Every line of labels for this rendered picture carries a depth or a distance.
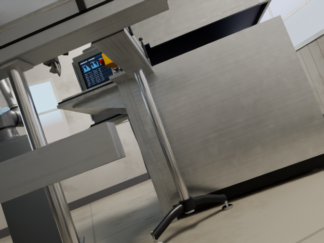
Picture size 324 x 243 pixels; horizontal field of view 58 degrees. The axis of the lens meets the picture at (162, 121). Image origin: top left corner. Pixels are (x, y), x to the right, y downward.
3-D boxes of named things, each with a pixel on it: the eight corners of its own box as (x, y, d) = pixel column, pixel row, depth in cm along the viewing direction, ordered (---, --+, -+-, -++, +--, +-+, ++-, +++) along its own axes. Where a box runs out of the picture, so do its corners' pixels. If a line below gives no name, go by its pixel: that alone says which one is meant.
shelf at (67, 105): (149, 95, 241) (148, 93, 241) (129, 79, 171) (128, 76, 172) (97, 115, 246) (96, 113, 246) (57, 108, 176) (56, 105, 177)
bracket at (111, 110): (144, 112, 232) (138, 97, 233) (143, 112, 229) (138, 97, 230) (105, 127, 236) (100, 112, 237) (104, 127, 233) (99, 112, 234)
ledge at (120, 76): (138, 74, 169) (137, 72, 169) (133, 70, 156) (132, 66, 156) (116, 84, 170) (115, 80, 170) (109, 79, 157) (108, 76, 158)
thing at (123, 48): (132, 81, 170) (123, 56, 171) (156, 71, 168) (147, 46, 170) (87, 46, 102) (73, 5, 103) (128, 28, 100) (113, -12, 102)
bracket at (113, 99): (129, 106, 183) (122, 87, 184) (128, 106, 180) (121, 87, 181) (80, 125, 186) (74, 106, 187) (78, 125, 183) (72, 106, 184)
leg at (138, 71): (198, 206, 147) (146, 67, 154) (198, 210, 138) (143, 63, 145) (182, 212, 148) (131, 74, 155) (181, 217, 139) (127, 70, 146)
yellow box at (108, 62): (120, 63, 169) (116, 52, 170) (116, 60, 162) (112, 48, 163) (108, 68, 170) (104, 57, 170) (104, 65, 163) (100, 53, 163)
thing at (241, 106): (261, 147, 358) (234, 81, 365) (343, 165, 153) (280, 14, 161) (184, 174, 368) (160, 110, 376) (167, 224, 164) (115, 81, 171)
